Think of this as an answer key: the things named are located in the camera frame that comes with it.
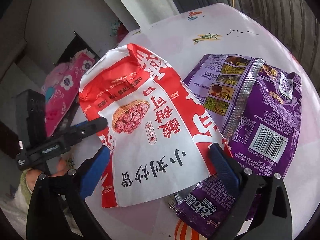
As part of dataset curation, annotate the purple snack bag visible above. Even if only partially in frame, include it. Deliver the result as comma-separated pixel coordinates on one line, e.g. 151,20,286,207
171,54,302,239

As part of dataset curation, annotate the red white snack bag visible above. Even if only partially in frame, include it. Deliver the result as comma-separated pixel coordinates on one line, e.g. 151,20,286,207
79,43,229,208

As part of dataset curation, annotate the person's left hand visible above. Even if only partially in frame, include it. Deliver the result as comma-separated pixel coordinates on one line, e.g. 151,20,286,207
25,158,68,192

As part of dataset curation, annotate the pink floral bag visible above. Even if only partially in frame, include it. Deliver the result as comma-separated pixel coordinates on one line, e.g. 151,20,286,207
42,49,95,136

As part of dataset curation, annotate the pink patterned bed sheet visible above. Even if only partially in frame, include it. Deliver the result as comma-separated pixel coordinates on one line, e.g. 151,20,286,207
67,2,320,240

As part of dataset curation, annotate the metal window railing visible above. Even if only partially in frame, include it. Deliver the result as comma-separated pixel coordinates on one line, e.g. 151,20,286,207
214,0,319,89

